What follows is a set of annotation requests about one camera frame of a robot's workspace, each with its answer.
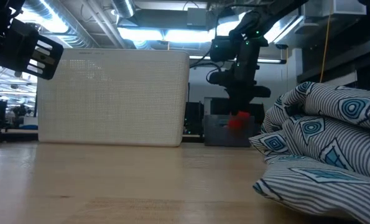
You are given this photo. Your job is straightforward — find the wooden desk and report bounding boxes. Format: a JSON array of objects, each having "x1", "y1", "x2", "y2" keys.
[{"x1": 0, "y1": 129, "x2": 39, "y2": 144}]

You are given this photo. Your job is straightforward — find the black shelving unit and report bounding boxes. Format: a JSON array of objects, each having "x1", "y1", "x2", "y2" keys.
[{"x1": 296, "y1": 0, "x2": 370, "y2": 93}]

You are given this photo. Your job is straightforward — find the large white plastic bin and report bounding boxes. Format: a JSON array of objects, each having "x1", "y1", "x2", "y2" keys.
[{"x1": 36, "y1": 47, "x2": 191, "y2": 147}]

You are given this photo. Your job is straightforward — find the hanging yellow cable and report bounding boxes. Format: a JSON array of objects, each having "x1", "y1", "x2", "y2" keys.
[{"x1": 319, "y1": 0, "x2": 334, "y2": 83}]

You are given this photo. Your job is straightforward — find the small grey plastic bin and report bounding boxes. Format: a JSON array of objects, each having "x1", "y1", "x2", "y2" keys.
[{"x1": 203, "y1": 114, "x2": 256, "y2": 147}]

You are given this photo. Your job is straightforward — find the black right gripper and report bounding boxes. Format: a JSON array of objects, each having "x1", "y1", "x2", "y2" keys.
[{"x1": 207, "y1": 70, "x2": 272, "y2": 121}]

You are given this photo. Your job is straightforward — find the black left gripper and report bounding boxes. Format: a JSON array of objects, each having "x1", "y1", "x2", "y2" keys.
[{"x1": 0, "y1": 19, "x2": 64, "y2": 81}]

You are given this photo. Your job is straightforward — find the black cabinet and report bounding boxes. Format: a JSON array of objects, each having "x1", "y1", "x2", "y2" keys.
[{"x1": 184, "y1": 101, "x2": 205, "y2": 135}]

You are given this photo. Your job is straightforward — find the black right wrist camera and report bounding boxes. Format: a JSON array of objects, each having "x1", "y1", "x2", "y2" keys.
[{"x1": 209, "y1": 35, "x2": 236, "y2": 62}]

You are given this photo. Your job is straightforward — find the long ceiling light strip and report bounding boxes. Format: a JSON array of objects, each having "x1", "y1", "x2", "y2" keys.
[{"x1": 189, "y1": 55, "x2": 287, "y2": 65}]

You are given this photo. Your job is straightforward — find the grey blue patterned cloth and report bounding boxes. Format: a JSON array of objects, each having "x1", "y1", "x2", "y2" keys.
[{"x1": 249, "y1": 81, "x2": 370, "y2": 224}]

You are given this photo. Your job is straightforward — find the small red block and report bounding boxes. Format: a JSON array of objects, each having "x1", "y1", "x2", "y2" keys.
[{"x1": 226, "y1": 110, "x2": 252, "y2": 131}]

